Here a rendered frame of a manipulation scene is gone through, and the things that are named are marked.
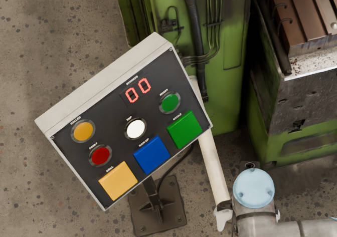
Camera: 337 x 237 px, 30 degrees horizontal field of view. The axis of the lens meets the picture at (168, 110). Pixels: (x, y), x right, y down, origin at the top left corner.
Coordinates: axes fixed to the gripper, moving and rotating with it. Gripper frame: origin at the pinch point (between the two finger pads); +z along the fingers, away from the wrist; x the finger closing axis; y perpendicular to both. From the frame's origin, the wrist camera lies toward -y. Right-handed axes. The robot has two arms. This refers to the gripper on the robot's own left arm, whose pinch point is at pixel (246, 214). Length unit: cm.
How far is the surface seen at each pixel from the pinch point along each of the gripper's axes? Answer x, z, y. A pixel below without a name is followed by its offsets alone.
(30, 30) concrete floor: -94, 94, -98
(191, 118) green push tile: -13.9, -9.3, -20.3
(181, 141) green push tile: -16.1, -5.9, -15.7
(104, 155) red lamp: -32.7, -15.3, -8.4
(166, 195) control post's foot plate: -28, 93, -25
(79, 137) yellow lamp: -37.1, -22.4, -10.1
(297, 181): 23, 93, -34
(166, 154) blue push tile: -19.6, -5.6, -12.2
